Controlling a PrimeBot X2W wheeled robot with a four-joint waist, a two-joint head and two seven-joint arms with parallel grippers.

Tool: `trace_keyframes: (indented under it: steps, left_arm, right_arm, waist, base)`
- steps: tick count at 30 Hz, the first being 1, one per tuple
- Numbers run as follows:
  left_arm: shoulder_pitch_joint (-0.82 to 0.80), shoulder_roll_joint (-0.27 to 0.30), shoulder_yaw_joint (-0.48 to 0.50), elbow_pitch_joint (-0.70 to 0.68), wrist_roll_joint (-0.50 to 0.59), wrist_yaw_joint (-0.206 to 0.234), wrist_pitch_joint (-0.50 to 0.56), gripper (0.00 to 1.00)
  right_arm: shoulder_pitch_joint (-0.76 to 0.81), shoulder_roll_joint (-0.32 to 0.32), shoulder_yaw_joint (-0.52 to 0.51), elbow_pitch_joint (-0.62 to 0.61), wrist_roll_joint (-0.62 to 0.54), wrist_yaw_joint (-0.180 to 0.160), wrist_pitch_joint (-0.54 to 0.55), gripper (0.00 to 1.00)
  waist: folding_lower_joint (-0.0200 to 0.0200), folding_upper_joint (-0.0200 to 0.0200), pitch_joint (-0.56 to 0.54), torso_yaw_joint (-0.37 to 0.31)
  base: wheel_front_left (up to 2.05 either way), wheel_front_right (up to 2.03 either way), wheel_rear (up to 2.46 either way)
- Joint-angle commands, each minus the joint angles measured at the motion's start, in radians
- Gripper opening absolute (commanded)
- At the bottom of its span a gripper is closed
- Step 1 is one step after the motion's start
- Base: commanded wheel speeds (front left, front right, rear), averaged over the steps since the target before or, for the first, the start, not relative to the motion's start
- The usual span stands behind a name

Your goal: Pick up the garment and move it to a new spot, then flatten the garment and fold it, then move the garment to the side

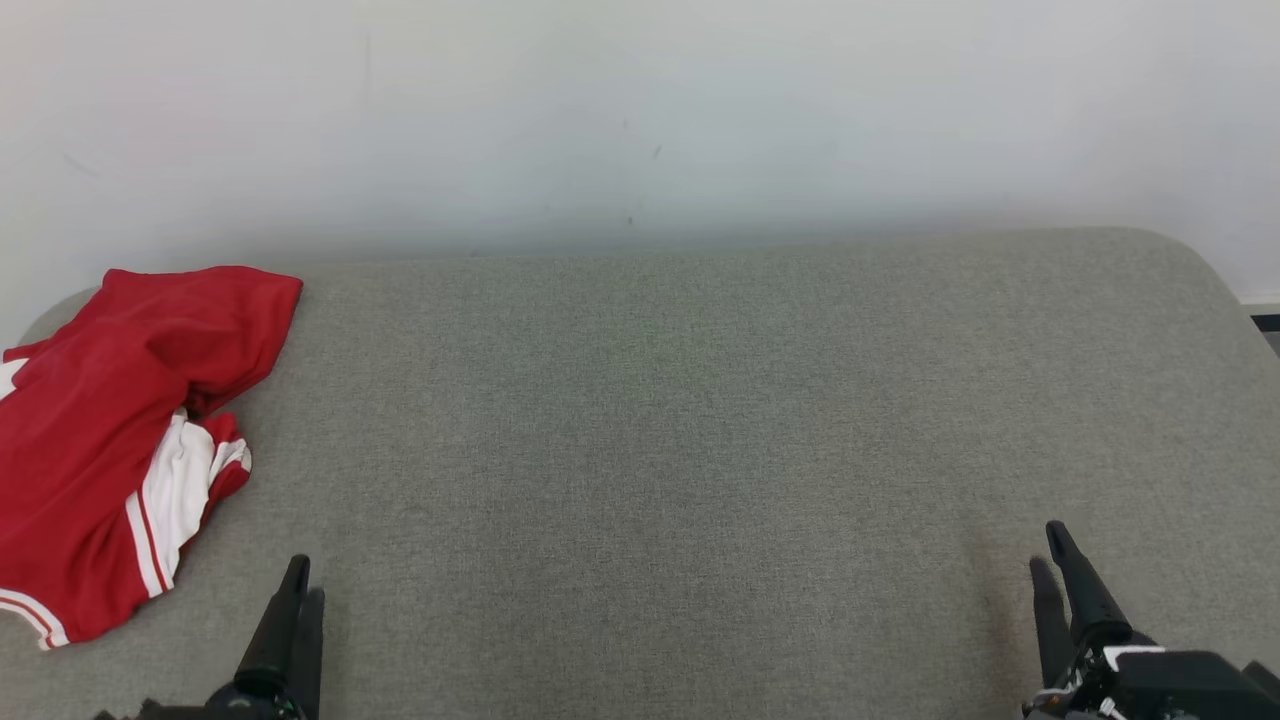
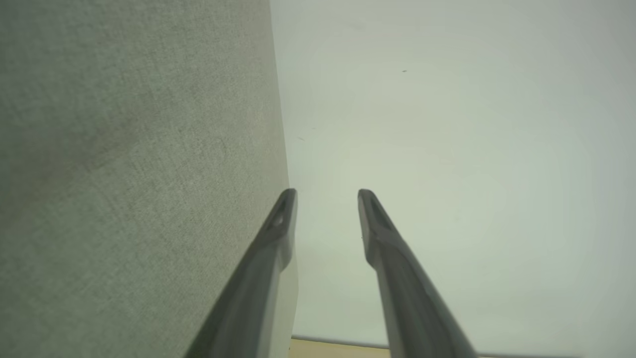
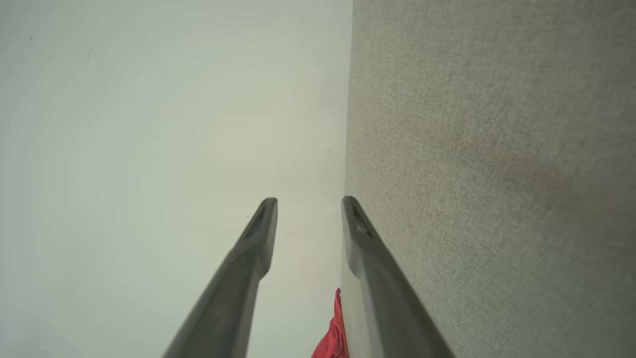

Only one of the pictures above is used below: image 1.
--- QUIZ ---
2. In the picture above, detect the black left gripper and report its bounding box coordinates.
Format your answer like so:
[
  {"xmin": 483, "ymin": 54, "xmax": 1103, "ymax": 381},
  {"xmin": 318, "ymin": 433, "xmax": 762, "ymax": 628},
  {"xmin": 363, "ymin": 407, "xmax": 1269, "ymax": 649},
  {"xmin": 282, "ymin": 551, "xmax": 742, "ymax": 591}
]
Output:
[{"xmin": 95, "ymin": 555, "xmax": 326, "ymax": 720}]

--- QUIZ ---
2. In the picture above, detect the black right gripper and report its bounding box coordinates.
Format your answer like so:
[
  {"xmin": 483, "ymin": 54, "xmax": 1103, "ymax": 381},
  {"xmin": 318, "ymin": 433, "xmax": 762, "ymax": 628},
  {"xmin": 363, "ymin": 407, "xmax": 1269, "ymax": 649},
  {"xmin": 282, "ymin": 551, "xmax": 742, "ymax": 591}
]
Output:
[{"xmin": 1025, "ymin": 521, "xmax": 1280, "ymax": 720}]

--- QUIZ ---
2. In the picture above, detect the red T-shirt with white sleeves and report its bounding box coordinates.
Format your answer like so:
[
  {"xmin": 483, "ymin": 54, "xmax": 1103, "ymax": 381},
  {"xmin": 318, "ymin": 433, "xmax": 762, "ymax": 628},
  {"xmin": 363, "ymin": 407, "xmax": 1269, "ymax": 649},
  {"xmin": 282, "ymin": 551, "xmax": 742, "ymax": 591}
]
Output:
[{"xmin": 0, "ymin": 265, "xmax": 304, "ymax": 651}]

